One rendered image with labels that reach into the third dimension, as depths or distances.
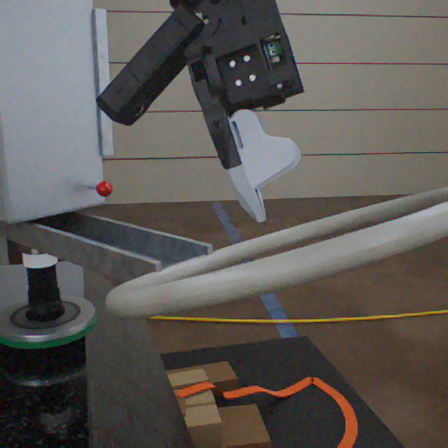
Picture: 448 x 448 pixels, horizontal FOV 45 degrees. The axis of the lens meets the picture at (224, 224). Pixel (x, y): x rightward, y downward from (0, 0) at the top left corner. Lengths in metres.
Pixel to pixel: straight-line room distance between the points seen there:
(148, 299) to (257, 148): 0.18
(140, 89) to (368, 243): 0.23
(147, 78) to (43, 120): 0.62
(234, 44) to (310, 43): 5.76
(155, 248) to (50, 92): 0.35
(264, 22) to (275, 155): 0.10
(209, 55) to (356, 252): 0.20
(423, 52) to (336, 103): 1.13
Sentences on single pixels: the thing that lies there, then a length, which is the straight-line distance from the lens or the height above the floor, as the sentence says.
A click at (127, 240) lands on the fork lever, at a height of 1.10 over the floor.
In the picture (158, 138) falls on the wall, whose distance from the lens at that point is 5.97.
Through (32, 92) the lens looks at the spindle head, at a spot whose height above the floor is 1.37.
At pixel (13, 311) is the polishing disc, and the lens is 1.31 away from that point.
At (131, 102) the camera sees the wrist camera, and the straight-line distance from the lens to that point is 0.47.
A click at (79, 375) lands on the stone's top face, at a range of 1.14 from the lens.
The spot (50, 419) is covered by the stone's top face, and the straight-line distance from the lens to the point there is 1.03.
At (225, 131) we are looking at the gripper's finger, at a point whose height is 1.36.
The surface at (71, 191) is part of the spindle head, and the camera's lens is 1.12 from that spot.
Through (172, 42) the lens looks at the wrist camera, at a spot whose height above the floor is 1.42.
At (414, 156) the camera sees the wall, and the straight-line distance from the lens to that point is 6.77.
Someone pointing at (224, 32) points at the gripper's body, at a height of 1.43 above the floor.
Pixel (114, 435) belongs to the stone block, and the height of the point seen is 0.79.
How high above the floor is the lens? 1.40
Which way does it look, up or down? 16 degrees down
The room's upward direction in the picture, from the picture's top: straight up
